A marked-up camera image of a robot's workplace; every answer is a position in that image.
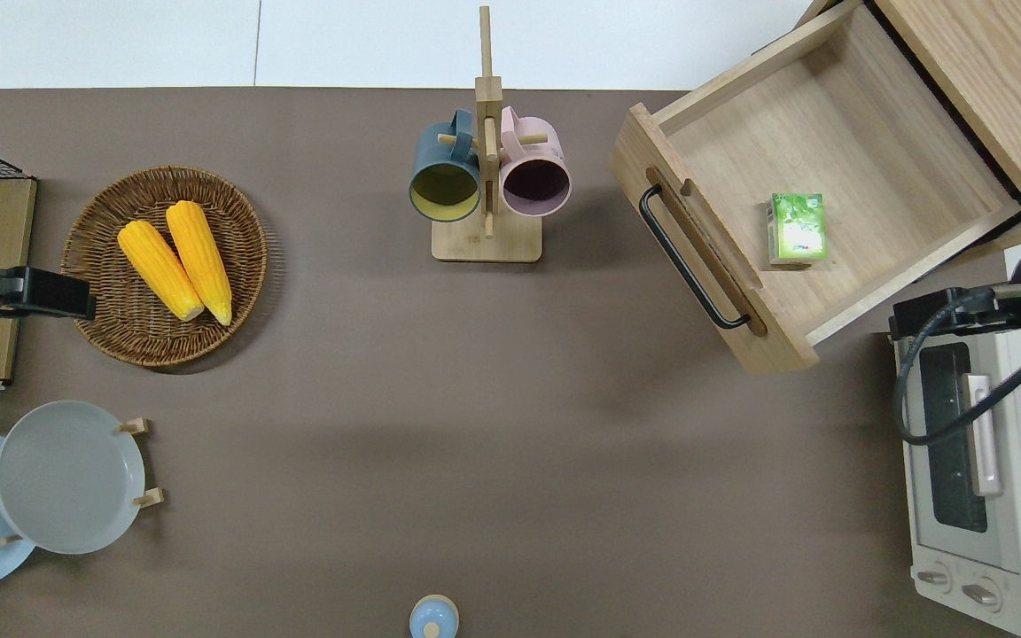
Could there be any yellow corn cob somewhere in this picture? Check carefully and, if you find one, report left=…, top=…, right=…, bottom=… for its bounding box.
left=116, top=219, right=207, bottom=323
left=164, top=199, right=234, bottom=327

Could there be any dark blue mug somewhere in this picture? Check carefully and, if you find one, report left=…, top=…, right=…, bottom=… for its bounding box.
left=409, top=108, right=484, bottom=223

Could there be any brown table mat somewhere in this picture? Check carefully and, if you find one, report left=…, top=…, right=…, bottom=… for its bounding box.
left=0, top=86, right=1021, bottom=638

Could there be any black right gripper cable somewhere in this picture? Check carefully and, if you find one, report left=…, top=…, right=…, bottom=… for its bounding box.
left=892, top=288, right=1021, bottom=447

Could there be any wooden drawer with black handle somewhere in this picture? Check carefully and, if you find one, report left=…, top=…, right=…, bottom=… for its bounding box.
left=612, top=0, right=1021, bottom=376

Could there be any small green carton box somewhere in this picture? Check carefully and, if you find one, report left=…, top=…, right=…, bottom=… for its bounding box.
left=766, top=192, right=830, bottom=270

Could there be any pink mug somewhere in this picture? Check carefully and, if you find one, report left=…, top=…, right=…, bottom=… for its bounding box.
left=498, top=105, right=573, bottom=219

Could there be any round wicker basket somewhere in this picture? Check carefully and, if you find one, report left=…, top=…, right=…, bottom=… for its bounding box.
left=60, top=166, right=269, bottom=369

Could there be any white toaster oven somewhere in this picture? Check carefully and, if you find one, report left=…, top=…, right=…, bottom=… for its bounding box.
left=892, top=330, right=1021, bottom=638

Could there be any blue service bell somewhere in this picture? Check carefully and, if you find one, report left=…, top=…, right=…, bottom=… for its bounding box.
left=409, top=594, right=461, bottom=638

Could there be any wooden drawer cabinet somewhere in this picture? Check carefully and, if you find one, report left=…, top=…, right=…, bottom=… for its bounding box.
left=799, top=0, right=1021, bottom=260

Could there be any grey plate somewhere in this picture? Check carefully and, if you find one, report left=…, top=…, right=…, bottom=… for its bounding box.
left=0, top=400, right=147, bottom=556

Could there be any wooden plate rack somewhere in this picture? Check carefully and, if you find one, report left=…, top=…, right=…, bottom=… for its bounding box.
left=0, top=416, right=166, bottom=547

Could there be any wooden mug tree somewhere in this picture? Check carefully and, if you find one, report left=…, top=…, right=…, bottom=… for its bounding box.
left=432, top=5, right=550, bottom=264

